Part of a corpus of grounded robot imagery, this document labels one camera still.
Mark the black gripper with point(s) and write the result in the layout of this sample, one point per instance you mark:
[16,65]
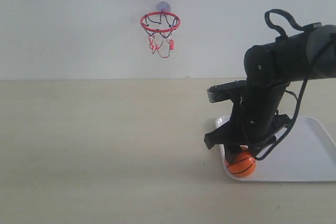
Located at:
[254,122]

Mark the small orange basketball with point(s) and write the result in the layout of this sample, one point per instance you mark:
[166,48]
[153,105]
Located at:
[243,165]

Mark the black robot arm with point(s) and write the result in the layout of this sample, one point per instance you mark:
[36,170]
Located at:
[285,66]

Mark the red basketball hoop with net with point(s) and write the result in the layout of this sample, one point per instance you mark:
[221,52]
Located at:
[159,27]

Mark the white plastic tray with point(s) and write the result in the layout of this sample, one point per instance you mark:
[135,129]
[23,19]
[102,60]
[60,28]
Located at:
[307,154]

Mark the clear suction cup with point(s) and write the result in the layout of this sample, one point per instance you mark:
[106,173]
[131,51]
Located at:
[163,7]

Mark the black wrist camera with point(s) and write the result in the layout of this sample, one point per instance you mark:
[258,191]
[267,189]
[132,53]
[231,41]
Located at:
[227,91]

